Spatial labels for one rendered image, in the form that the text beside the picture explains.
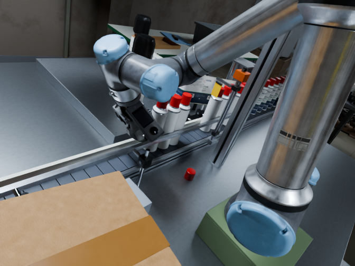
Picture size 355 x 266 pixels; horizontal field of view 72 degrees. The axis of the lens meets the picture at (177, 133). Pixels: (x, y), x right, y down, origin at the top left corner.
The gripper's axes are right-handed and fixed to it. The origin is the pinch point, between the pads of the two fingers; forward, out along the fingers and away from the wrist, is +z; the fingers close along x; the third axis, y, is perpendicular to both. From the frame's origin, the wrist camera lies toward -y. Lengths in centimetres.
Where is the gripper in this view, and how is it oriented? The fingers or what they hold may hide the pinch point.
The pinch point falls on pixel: (146, 140)
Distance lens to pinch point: 80.3
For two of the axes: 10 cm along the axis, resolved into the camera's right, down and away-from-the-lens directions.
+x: -7.2, 5.9, -3.5
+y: -6.9, -5.6, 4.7
